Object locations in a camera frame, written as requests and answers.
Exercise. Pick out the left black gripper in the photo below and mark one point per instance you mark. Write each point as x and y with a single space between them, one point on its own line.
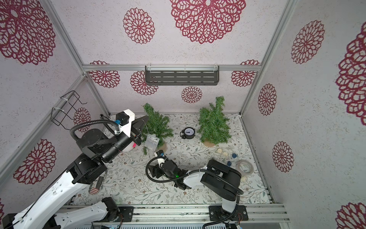
137 132

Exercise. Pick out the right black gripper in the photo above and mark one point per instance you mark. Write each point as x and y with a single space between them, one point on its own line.
159 171

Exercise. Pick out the small green christmas tree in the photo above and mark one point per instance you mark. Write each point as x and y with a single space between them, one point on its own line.
213 128
157 124

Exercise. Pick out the clear string light battery box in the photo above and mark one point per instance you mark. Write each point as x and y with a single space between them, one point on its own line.
152 142

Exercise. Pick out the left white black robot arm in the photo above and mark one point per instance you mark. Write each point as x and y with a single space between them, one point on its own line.
100 142

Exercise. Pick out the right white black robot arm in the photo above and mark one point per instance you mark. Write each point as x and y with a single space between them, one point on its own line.
219 178

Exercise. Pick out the small black alarm clock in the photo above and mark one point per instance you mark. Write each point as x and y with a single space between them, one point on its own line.
187 133

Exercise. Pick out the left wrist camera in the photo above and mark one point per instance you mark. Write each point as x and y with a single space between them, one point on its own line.
124 119

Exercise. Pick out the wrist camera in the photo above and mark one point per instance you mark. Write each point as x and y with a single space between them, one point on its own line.
161 157
124 119

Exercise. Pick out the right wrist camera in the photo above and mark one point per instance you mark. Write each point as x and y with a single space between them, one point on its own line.
161 157

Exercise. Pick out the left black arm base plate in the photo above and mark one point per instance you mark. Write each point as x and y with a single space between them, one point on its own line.
124 214

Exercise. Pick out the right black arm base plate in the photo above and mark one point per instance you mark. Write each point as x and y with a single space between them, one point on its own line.
216 213

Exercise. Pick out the grey wall shelf rack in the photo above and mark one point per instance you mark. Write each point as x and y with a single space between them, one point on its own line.
182 76

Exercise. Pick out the aluminium mounting rail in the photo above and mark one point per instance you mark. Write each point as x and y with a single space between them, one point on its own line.
199 213

